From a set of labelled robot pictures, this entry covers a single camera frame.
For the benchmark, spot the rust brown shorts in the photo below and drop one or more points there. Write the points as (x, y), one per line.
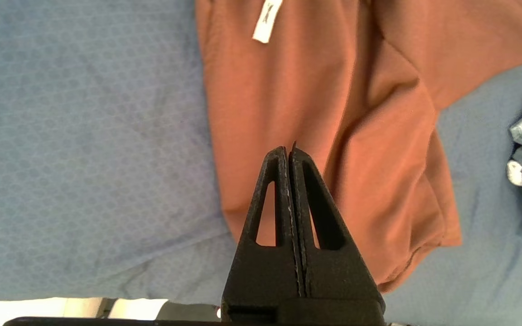
(333, 113)

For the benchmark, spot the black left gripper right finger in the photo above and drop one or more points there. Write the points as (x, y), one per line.
(338, 276)

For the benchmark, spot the blue bed sheet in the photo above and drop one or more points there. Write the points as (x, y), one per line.
(84, 136)

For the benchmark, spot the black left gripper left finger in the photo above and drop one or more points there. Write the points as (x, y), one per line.
(261, 276)

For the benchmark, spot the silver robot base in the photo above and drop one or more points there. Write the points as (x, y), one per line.
(188, 311)

